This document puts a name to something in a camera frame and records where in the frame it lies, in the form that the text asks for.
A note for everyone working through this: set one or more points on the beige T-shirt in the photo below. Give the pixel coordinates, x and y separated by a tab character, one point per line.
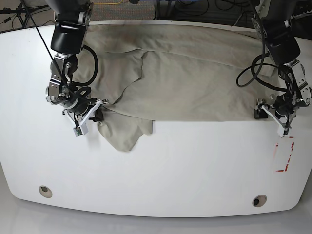
171	73

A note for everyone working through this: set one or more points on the left-side wrist camera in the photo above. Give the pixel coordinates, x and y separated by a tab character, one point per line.
282	131

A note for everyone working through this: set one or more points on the black tripod stand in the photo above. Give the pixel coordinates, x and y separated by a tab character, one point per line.
20	13

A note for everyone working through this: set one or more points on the left table cable grommet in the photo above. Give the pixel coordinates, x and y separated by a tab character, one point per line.
45	191

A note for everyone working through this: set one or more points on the table cable grommet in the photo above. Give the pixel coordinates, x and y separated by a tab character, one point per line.
45	191
259	201

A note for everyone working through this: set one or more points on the right table cable grommet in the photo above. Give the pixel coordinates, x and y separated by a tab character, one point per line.
259	201

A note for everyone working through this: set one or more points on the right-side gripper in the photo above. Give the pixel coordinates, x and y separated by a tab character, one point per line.
81	111

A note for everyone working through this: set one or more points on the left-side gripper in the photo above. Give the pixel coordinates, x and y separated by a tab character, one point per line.
282	109

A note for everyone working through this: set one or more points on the right-side wrist camera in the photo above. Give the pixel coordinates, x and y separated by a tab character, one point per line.
81	130

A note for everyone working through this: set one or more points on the red tape rectangle marking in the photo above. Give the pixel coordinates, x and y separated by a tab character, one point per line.
282	154

